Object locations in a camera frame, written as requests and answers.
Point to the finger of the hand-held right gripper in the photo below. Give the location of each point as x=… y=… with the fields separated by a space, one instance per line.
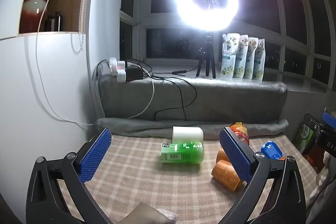
x=329 y=118
x=311 y=120

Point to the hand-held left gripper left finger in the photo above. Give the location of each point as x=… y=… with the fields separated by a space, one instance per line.
x=95 y=153

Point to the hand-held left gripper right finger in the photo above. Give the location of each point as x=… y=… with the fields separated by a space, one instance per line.
x=236 y=155

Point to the white cup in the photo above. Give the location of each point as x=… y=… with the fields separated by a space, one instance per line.
x=187 y=134

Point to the green snack packet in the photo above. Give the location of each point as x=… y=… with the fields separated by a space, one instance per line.
x=304 y=136

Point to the crumpled white cloth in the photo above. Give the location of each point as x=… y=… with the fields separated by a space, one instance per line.
x=324 y=176

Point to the blue drink bottle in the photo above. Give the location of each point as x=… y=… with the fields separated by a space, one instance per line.
x=271 y=150

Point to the plaid tablecloth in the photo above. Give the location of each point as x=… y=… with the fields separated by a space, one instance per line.
x=131 y=174

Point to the white refill pouch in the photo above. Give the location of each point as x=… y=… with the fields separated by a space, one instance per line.
x=252 y=61
x=242 y=58
x=228 y=56
x=260 y=64

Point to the brown paper piece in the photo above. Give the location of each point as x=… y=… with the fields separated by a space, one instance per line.
x=144 y=214

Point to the white plug adapter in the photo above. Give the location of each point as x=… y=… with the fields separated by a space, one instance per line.
x=115 y=65
x=121 y=77

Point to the black power strip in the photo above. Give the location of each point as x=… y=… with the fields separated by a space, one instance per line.
x=134 y=73

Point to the black tripod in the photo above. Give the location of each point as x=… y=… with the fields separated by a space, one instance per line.
x=208 y=56

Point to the dark glass bottle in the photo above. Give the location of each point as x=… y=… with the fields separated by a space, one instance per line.
x=57 y=20
x=49 y=24

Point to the red ceramic vase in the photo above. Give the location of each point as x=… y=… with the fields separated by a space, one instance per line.
x=35 y=3

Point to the white window frame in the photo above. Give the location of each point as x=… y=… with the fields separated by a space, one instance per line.
x=139 y=29

